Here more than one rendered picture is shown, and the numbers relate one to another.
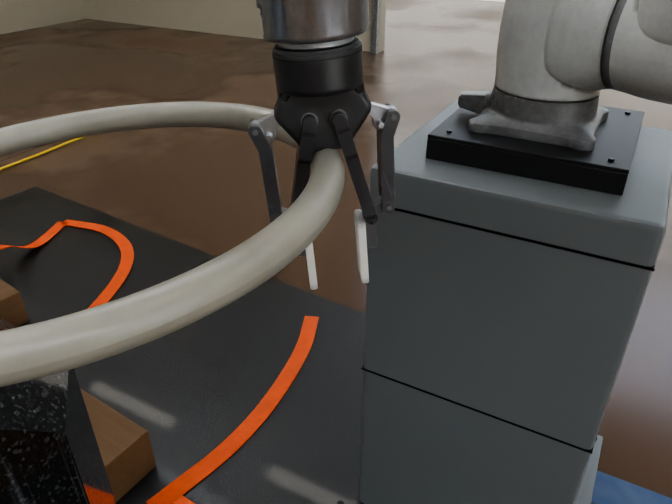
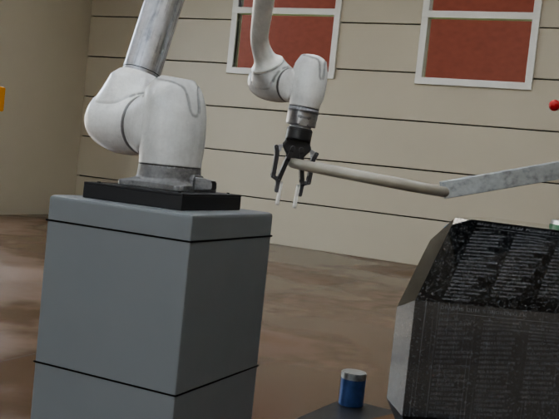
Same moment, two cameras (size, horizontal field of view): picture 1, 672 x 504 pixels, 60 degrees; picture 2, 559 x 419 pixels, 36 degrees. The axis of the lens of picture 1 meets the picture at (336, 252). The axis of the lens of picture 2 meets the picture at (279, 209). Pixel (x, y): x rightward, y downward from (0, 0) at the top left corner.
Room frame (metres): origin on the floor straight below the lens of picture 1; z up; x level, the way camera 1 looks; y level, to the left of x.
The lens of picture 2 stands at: (3.01, -0.15, 0.93)
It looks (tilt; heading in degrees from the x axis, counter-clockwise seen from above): 3 degrees down; 177
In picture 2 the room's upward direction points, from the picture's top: 6 degrees clockwise
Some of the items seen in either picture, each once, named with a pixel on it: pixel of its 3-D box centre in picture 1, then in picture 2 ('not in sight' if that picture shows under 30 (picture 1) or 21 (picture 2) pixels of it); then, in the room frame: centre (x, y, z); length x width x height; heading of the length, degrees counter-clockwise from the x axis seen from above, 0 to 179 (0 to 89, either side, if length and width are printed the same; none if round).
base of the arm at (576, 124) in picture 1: (529, 104); (175, 178); (0.89, -0.30, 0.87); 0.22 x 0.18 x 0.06; 61
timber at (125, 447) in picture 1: (88, 437); not in sight; (0.92, 0.57, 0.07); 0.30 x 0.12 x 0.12; 57
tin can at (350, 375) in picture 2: not in sight; (352, 387); (-0.29, 0.38, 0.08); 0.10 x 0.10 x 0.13
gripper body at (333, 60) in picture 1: (321, 95); (297, 142); (0.50, 0.01, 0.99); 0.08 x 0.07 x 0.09; 96
